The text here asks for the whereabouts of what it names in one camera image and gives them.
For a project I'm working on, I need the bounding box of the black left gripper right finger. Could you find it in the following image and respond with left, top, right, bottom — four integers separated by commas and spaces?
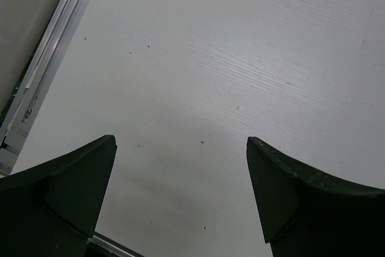
247, 137, 384, 256

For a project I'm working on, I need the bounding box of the aluminium table frame rail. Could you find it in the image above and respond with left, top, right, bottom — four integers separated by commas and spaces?
1, 0, 135, 256

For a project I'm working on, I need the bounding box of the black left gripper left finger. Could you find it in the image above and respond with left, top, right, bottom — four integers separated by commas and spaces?
1, 135, 117, 256

